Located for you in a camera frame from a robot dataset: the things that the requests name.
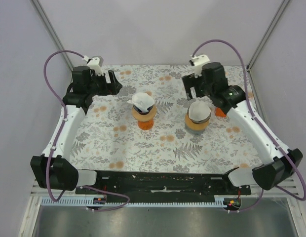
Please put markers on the floral tablecloth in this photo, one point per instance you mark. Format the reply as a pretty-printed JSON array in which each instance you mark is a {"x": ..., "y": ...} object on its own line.
[{"x": 109, "y": 136}]

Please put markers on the right aluminium frame post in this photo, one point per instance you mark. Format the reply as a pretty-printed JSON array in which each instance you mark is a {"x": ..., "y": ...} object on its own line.
[{"x": 271, "y": 27}]

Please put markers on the aluminium frame post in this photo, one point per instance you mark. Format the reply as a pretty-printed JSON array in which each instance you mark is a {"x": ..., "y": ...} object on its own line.
[
  {"x": 271, "y": 27},
  {"x": 47, "y": 24}
]

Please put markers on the blue plastic dripper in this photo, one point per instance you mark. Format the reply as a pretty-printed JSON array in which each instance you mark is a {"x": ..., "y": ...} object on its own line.
[{"x": 137, "y": 111}]

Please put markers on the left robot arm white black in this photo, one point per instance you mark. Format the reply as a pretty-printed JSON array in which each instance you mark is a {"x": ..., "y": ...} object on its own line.
[{"x": 52, "y": 169}]

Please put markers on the left aluminium frame post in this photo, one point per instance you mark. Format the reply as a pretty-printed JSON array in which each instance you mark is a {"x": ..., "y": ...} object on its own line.
[{"x": 47, "y": 24}]

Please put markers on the white cable duct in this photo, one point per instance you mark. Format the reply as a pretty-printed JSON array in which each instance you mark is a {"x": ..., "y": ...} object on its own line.
[{"x": 101, "y": 202}]

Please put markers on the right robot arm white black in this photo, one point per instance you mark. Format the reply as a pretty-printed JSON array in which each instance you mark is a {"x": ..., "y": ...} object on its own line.
[{"x": 276, "y": 157}]

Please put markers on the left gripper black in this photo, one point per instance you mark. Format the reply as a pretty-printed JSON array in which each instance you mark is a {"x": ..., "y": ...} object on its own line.
[{"x": 109, "y": 89}]

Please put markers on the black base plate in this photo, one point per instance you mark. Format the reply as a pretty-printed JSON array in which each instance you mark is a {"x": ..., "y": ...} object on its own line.
[{"x": 126, "y": 182}]

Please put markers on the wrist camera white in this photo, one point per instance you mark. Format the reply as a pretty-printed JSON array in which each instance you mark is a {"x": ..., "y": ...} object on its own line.
[
  {"x": 197, "y": 62},
  {"x": 95, "y": 63}
]

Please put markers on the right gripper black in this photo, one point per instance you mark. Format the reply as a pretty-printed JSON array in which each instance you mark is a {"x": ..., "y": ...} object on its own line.
[{"x": 190, "y": 81}]

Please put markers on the aluminium rail front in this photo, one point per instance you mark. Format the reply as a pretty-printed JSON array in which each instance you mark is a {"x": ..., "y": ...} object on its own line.
[{"x": 288, "y": 184}]

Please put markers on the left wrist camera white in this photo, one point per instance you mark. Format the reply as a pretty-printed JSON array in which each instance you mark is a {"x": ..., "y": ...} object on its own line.
[{"x": 95, "y": 63}]

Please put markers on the coffee filter box orange black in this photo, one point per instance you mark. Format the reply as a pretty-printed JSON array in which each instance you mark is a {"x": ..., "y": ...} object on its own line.
[{"x": 220, "y": 113}]

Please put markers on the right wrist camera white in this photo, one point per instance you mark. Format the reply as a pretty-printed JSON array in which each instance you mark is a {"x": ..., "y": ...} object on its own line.
[{"x": 197, "y": 62}]

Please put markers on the orange glass carafe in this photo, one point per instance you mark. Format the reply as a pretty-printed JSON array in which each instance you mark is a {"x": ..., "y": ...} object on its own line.
[{"x": 146, "y": 125}]

